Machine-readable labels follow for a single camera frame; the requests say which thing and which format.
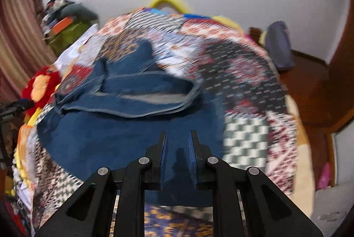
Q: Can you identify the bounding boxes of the brown wooden door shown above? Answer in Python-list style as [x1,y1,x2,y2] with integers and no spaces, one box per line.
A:
[279,0,354,188]

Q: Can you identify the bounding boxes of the grey pillow on pile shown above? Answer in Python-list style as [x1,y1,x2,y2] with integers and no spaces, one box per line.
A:
[59,3,98,21]

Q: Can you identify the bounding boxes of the patchwork patterned bedspread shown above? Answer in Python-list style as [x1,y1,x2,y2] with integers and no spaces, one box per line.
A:
[15,8,298,236]

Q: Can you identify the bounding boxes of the purple grey backpack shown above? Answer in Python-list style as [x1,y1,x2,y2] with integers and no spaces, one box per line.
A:
[265,21,295,71]

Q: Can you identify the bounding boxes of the striped maroon curtain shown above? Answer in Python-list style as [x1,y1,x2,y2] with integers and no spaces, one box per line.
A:
[1,0,56,103]

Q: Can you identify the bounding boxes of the white folded cloth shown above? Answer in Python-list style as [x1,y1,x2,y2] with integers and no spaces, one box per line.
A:
[53,23,99,78]

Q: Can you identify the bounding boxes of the blue denim jacket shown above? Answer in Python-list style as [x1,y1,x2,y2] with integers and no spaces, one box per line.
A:
[37,40,224,207]

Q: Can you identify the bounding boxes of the orange box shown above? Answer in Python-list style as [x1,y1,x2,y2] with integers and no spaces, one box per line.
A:
[51,16,74,36]

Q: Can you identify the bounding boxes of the green storage box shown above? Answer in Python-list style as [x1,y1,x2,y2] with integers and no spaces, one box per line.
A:
[48,21,92,57]

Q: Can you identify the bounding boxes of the yellow cloth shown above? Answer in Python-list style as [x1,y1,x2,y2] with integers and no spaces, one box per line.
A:
[5,108,43,191]

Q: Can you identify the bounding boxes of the yellow pillow at headboard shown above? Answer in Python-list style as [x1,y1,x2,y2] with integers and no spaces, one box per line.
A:
[148,0,244,33]

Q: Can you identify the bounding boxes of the red plush toy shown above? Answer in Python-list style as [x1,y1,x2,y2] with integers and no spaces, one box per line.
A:
[21,65,61,117]

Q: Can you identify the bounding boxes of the orange tan blanket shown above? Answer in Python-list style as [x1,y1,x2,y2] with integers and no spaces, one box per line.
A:
[286,95,316,218]

